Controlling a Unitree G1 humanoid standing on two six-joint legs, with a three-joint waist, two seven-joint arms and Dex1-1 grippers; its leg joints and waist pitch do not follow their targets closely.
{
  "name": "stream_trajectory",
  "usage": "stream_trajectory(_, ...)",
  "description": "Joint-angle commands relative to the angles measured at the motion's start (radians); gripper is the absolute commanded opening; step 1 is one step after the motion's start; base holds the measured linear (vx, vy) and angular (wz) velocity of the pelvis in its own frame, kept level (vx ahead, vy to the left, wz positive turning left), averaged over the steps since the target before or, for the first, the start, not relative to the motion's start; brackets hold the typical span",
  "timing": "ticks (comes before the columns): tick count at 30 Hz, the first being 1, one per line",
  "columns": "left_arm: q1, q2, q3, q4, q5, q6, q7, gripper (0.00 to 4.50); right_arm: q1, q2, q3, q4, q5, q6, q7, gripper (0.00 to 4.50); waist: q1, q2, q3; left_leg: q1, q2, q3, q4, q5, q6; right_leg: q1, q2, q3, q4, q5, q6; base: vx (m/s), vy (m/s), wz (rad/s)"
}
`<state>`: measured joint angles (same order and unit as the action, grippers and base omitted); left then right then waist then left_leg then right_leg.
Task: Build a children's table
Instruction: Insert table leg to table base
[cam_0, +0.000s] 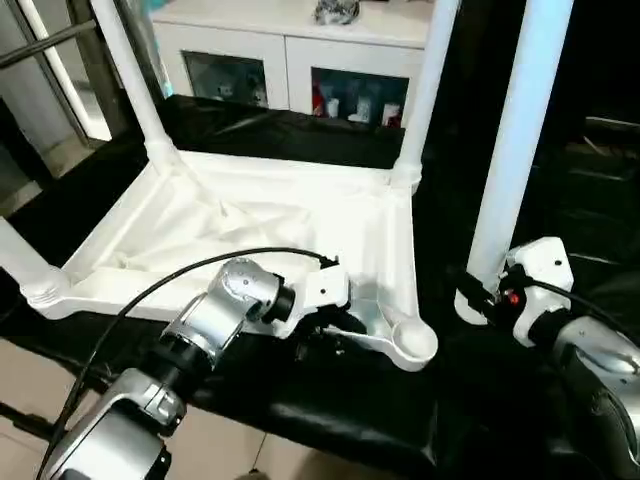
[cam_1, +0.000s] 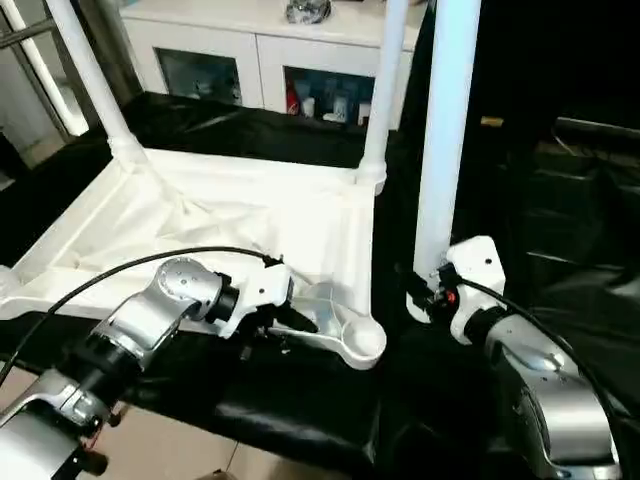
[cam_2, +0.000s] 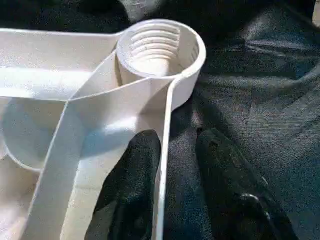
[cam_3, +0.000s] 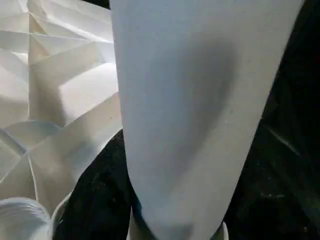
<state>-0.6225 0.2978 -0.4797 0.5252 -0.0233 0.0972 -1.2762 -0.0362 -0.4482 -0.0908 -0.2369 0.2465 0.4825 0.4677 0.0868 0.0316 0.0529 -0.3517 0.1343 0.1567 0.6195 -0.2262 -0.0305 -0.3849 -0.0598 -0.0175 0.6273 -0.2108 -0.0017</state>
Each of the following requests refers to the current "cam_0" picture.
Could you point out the white plastic table top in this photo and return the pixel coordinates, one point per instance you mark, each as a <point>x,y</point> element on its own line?
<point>250,220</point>

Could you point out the white plastic table leg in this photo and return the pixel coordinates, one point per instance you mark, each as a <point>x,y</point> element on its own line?
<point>425,90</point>
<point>22,262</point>
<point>135,80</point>
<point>515,130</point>

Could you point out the black work mat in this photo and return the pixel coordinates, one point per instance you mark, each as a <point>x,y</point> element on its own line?
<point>400,400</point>

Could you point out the red bottle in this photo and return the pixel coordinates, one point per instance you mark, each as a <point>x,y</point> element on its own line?
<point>321,100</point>

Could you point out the white glass-door cabinet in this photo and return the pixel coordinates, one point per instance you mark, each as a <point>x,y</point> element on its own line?
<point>260,45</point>

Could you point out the grey crumpled bundle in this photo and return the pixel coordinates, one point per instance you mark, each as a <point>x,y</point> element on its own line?
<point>337,10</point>

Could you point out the light blue plastic strip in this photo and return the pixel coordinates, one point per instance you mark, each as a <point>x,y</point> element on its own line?
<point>158,40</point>

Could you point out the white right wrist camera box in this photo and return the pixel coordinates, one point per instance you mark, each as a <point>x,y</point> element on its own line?
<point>540,270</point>

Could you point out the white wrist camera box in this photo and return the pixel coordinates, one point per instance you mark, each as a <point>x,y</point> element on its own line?
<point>325,285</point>
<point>540,270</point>

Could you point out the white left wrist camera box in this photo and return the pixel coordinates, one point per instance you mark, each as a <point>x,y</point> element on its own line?
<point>325,285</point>

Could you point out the grey metal rack frame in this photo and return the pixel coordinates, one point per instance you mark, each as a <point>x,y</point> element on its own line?
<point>60,55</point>

